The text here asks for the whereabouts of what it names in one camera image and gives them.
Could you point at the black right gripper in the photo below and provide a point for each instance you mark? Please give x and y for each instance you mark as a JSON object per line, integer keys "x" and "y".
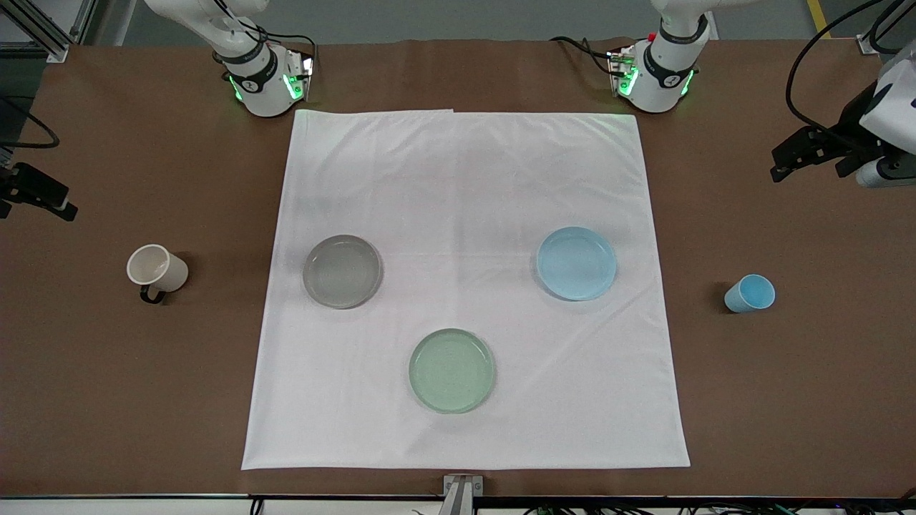
{"x": 20, "y": 182}

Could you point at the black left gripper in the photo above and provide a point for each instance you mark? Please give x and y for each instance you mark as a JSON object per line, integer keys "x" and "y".
{"x": 851, "y": 123}

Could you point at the blue cup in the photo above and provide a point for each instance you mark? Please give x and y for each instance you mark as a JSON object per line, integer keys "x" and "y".
{"x": 748, "y": 295}

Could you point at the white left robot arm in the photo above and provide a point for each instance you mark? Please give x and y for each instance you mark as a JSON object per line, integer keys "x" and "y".
{"x": 662, "y": 86}

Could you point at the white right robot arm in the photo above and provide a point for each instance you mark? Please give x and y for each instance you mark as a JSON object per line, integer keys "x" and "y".
{"x": 265, "y": 93}

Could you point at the silver base connector plate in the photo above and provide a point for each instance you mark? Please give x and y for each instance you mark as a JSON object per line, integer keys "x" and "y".
{"x": 621, "y": 71}
{"x": 302, "y": 75}

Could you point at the blue plate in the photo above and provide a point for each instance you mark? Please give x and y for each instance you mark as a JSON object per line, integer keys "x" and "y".
{"x": 577, "y": 263}

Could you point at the gray plate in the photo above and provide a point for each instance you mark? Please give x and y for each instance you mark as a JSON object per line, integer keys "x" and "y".
{"x": 342, "y": 272}

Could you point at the green plate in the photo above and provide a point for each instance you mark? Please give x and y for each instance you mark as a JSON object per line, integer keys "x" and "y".
{"x": 452, "y": 370}

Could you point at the white table cloth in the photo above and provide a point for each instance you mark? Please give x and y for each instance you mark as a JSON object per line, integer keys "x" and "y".
{"x": 465, "y": 193}

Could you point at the aluminium frame profile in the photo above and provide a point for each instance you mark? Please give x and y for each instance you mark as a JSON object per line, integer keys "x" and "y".
{"x": 43, "y": 36}
{"x": 867, "y": 44}

